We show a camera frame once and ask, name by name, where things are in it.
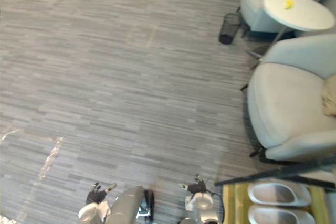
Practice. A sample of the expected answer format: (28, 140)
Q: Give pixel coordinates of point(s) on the small yellow object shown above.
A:
(288, 4)

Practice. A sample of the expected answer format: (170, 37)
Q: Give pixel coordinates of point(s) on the light grey armchair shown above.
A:
(254, 3)
(286, 103)

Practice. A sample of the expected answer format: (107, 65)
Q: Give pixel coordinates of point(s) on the robot dark left foot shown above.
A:
(148, 204)

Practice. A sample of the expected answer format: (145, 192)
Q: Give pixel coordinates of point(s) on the black tripod stand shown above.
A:
(278, 172)

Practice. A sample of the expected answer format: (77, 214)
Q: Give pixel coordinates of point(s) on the yellow wooden shoe rack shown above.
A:
(232, 203)

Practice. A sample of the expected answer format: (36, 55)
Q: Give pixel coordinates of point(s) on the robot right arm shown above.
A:
(204, 205)

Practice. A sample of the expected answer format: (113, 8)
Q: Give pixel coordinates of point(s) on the beige cushion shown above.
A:
(330, 97)

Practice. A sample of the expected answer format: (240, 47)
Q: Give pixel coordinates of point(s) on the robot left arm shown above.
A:
(92, 212)

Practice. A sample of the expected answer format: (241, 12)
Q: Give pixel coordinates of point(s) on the robot silver left leg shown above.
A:
(125, 206)

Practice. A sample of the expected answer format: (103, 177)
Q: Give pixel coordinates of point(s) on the round white side table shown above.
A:
(302, 11)

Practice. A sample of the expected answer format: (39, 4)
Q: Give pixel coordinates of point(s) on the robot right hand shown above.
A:
(195, 188)

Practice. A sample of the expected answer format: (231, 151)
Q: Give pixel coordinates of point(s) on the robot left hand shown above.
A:
(95, 196)

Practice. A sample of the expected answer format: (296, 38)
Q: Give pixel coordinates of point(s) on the black mesh wastebasket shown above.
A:
(229, 28)

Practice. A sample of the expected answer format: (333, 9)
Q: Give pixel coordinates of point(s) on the grey white slipper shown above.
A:
(279, 215)
(278, 194)

